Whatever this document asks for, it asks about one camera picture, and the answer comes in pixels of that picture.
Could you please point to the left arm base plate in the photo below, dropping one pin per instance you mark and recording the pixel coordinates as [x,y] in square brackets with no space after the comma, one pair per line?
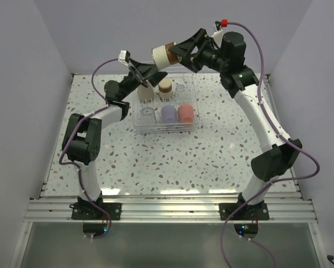
[88,212]

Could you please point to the coral red plastic cup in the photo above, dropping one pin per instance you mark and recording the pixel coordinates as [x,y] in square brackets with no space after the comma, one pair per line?
[186,113]

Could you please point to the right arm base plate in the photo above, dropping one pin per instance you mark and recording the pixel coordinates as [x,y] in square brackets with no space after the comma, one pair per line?
[247,213]

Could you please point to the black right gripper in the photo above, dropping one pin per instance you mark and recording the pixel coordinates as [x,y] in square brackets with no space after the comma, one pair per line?
[185,49]

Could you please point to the clear wire dish rack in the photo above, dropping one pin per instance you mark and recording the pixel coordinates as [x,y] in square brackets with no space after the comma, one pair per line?
[177,113]

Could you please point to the small clear glass cup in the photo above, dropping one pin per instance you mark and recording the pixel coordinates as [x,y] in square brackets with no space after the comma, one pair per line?
[180,90]

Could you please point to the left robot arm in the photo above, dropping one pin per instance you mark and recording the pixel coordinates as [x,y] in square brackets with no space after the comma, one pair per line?
[82,139]

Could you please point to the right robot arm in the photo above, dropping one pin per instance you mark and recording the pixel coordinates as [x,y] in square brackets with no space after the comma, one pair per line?
[278,148]

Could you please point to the clear faceted glass cup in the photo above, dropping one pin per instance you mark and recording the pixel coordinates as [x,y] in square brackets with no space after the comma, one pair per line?
[147,116]

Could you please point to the steel cup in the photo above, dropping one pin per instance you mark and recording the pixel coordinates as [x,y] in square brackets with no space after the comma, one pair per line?
[163,58]
[165,88]

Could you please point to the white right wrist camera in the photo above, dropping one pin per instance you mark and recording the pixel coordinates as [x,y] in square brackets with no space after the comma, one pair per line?
[219,25]

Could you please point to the lilac plastic cup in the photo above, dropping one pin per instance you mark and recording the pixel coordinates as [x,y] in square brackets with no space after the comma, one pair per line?
[168,114]

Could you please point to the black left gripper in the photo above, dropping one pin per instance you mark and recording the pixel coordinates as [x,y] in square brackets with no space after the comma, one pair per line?
[144,70]

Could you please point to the beige plastic cup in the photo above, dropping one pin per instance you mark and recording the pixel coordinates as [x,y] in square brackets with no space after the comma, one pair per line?
[145,94]

